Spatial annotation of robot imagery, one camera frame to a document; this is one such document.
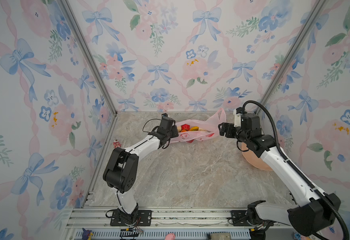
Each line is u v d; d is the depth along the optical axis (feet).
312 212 1.22
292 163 1.50
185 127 3.46
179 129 3.42
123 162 1.71
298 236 2.22
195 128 3.45
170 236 2.25
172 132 2.73
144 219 2.42
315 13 2.32
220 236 2.18
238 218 2.41
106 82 3.39
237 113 2.24
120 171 1.63
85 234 2.14
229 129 2.23
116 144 3.20
